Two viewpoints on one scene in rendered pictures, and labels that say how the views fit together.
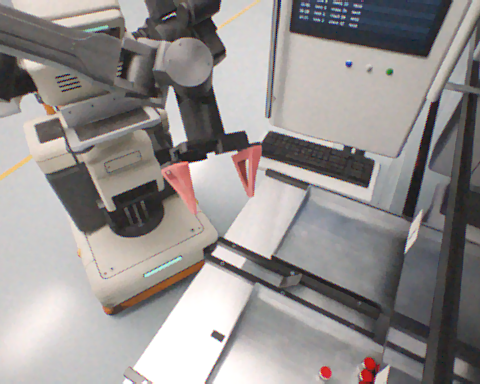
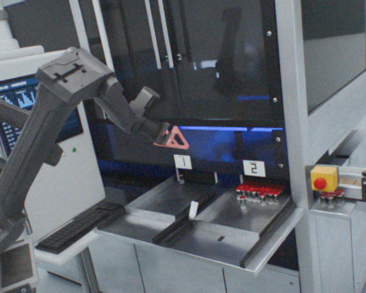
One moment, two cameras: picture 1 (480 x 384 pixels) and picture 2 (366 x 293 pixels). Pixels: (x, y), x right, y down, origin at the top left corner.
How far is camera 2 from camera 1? 1.20 m
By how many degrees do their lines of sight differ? 70
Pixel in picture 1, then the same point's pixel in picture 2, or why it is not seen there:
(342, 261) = (182, 202)
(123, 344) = not seen: outside the picture
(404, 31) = (68, 126)
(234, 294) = (195, 235)
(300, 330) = (219, 213)
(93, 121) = (0, 278)
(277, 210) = (136, 224)
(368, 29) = not seen: hidden behind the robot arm
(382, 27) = not seen: hidden behind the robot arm
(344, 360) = (235, 202)
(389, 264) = (187, 190)
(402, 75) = (80, 148)
